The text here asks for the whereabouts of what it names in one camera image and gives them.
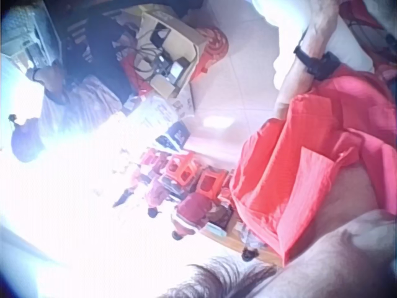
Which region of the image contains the red plastic stool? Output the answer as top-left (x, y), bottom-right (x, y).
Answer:
top-left (189, 25), bottom-right (230, 84)

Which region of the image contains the white cloth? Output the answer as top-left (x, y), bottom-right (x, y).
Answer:
top-left (251, 0), bottom-right (376, 94)

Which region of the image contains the red cloth garment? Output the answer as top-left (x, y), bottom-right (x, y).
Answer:
top-left (230, 73), bottom-right (397, 268)

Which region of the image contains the blue printed carton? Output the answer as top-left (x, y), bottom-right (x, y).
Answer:
top-left (155, 120), bottom-right (192, 151)

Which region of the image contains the black wrist band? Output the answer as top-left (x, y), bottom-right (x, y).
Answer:
top-left (293, 45), bottom-right (341, 82)

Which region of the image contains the red patterned bedding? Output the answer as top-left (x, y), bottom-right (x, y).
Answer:
top-left (337, 0), bottom-right (397, 82)

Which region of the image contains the black striped garment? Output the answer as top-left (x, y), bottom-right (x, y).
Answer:
top-left (61, 13), bottom-right (137, 103)

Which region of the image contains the cardboard box with electronics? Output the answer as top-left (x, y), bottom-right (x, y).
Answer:
top-left (123, 4), bottom-right (209, 101)

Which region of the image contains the row of red plastic stools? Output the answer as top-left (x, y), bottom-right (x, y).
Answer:
top-left (139, 147), bottom-right (234, 202)

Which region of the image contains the wooden table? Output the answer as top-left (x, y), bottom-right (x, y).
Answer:
top-left (201, 214), bottom-right (285, 268)

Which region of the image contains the person's left hand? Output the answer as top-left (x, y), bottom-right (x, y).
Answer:
top-left (274, 60), bottom-right (314, 120)

